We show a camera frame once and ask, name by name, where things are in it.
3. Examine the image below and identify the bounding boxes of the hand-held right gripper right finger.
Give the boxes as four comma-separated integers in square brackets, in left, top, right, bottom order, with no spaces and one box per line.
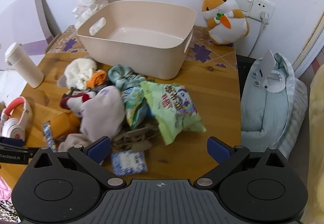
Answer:
[194,137,289,188]

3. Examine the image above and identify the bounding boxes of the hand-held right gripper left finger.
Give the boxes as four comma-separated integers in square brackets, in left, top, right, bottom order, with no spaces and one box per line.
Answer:
[33,136,127,188]

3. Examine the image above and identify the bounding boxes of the beige fuzzy sock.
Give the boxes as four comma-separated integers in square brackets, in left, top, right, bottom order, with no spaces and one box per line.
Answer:
[58,133,92,153]

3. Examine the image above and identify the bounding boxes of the blue white tissue packet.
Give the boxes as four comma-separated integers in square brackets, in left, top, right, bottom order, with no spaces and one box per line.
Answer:
[111,151,148,176]

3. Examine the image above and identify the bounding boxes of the lilac fuzzy sock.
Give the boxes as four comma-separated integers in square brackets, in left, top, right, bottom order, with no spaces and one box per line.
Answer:
[79,85,127,142]

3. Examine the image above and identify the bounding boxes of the brown hair claw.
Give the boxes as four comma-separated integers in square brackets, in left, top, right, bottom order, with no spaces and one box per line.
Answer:
[113,123,162,152]

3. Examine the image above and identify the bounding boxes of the orange pouch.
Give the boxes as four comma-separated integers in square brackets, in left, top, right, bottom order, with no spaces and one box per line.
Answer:
[49,112,81,139]

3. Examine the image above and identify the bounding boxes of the white red cat plush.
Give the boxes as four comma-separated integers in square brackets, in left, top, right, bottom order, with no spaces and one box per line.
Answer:
[60,87,98,115]

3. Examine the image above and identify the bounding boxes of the silver printed snack bag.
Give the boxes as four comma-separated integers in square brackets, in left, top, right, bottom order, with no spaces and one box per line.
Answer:
[121,86,155,130]

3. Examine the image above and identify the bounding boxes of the green snack bag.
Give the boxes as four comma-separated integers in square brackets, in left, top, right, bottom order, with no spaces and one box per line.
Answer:
[140,81,207,146]

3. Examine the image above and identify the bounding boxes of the teal fuzzy scrunchie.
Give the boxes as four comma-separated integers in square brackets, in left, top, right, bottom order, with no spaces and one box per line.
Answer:
[108,65,147,91]

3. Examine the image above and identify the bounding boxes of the white fluffy plush toy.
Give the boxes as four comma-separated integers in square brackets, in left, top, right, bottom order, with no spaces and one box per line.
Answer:
[58,58,98,88]

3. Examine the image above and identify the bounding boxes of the beige plastic basket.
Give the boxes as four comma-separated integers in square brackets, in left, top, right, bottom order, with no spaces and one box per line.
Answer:
[76,0,197,80]

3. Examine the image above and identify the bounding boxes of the white pink headphones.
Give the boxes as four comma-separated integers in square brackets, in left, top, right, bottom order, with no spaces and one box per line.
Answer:
[0,96,33,142]

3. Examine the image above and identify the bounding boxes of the pink cloth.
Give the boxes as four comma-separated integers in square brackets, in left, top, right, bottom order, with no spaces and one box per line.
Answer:
[0,176,13,201]

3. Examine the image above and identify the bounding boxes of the blue printed candy packet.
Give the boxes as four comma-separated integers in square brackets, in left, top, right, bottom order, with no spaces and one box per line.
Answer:
[43,121,58,152]

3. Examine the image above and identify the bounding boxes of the leopard print cloth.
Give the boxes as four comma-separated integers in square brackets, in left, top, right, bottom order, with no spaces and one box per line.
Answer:
[0,200,22,224]

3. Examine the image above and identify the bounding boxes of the light blue pet bed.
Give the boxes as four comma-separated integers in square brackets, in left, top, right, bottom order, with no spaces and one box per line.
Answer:
[240,52,309,160]

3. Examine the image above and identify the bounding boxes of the orange cloth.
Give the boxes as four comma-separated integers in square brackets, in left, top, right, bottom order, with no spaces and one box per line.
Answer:
[87,70,107,88]

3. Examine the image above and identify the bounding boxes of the white thermos bottle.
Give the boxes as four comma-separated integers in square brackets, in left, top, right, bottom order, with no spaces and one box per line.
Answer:
[4,42,45,88]

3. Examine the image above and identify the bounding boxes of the white plastic stand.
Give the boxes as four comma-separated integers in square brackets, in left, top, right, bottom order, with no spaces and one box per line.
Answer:
[250,49,288,93]

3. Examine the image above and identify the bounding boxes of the yellow blanket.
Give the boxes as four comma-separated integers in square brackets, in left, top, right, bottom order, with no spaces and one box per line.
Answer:
[302,63,324,224]

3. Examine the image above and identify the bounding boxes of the orange hamster plush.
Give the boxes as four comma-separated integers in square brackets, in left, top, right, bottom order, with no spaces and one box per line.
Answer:
[201,0,250,46]

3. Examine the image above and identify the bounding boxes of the white purple board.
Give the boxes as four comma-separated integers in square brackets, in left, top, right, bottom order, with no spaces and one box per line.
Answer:
[0,0,61,72]

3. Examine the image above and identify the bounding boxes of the white power plug cable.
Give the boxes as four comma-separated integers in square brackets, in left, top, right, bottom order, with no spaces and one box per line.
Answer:
[248,11,270,57]

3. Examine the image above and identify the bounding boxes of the white door frame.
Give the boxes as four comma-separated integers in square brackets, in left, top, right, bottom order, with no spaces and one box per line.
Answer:
[292,10,324,79]

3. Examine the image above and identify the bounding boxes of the white wall socket panel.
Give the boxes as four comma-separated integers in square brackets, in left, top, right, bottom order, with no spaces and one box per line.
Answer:
[229,0,275,23]

